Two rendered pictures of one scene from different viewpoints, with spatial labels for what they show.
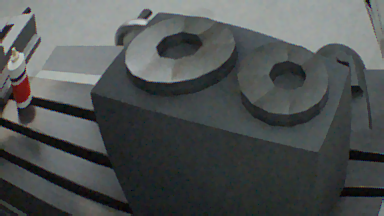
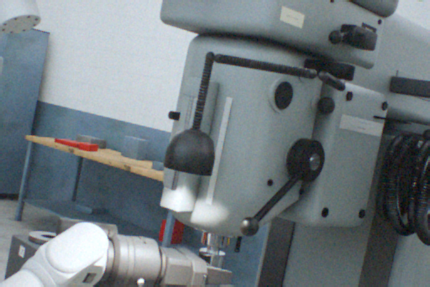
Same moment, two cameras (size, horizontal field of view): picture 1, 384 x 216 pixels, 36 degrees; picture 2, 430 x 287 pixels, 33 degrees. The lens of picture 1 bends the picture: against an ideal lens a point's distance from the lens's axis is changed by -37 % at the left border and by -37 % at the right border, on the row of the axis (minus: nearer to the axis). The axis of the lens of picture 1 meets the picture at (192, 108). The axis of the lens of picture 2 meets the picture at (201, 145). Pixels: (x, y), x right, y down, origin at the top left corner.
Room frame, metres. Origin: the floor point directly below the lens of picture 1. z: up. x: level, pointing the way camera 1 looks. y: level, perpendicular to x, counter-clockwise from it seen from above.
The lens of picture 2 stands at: (1.99, 0.53, 1.51)
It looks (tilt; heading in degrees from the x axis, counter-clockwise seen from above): 3 degrees down; 192
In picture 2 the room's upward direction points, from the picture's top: 11 degrees clockwise
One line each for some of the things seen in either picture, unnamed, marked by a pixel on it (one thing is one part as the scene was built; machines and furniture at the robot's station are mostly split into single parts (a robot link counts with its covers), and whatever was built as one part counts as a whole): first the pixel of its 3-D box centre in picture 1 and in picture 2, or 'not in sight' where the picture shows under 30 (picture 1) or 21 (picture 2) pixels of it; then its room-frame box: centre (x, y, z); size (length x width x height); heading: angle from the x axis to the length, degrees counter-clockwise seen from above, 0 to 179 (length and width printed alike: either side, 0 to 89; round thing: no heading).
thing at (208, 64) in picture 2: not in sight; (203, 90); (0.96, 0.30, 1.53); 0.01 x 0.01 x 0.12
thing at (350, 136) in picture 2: not in sight; (301, 146); (0.60, 0.43, 1.47); 0.24 x 0.19 x 0.26; 60
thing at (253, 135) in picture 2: not in sight; (238, 136); (0.77, 0.33, 1.47); 0.21 x 0.19 x 0.32; 60
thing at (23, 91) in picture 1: (18, 74); not in sight; (0.79, 0.25, 1.01); 0.04 x 0.04 x 0.11
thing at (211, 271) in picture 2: not in sight; (215, 277); (0.80, 0.35, 1.23); 0.06 x 0.02 x 0.03; 125
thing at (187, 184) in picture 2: not in sight; (190, 144); (0.87, 0.28, 1.44); 0.04 x 0.04 x 0.21; 60
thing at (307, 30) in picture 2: not in sight; (275, 19); (0.74, 0.35, 1.68); 0.34 x 0.24 x 0.10; 150
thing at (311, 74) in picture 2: not in sight; (269, 66); (0.98, 0.39, 1.58); 0.17 x 0.01 x 0.01; 78
